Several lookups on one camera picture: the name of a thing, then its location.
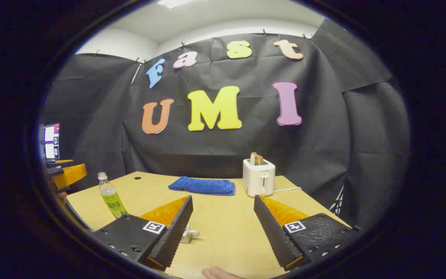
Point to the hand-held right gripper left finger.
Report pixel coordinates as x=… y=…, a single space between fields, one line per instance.
x=176 y=228

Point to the toast slice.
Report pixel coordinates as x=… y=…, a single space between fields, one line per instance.
x=260 y=159
x=253 y=159

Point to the blue towel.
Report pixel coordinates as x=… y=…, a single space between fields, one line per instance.
x=203 y=185

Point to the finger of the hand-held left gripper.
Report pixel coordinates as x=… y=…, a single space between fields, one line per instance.
x=63 y=161
x=72 y=174

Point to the green label water bottle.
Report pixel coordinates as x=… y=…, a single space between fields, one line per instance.
x=110 y=197

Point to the black backdrop cloth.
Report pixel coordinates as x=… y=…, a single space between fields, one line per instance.
x=246 y=147

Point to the white metal rack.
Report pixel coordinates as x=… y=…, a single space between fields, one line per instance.
x=339 y=201

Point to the white toaster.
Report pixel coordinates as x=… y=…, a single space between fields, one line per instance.
x=258 y=178

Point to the white teacup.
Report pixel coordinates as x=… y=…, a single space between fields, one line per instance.
x=188 y=235

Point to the computer monitor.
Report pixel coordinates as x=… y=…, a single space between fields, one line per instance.
x=51 y=141

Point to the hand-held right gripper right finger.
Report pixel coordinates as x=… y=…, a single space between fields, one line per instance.
x=275 y=232

